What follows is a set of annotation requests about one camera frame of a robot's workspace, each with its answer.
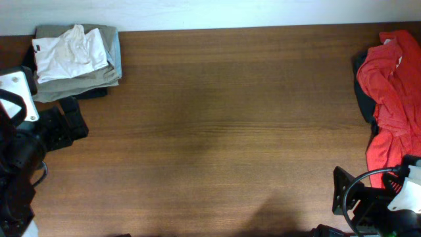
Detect white polo shirt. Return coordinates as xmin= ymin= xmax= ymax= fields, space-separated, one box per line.
xmin=32 ymin=24 xmax=108 ymax=84

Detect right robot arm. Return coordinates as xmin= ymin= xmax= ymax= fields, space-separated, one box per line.
xmin=310 ymin=155 xmax=420 ymax=237

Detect folded dark garment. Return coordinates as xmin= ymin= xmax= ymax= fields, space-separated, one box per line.
xmin=22 ymin=46 xmax=108 ymax=99

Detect folded khaki pants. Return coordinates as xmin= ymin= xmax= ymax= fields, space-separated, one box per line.
xmin=33 ymin=24 xmax=122 ymax=103

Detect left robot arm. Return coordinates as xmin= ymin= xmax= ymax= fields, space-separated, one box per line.
xmin=1 ymin=97 xmax=89 ymax=236

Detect dark garment under red pile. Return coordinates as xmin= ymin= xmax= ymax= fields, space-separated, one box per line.
xmin=353 ymin=51 xmax=379 ymax=136

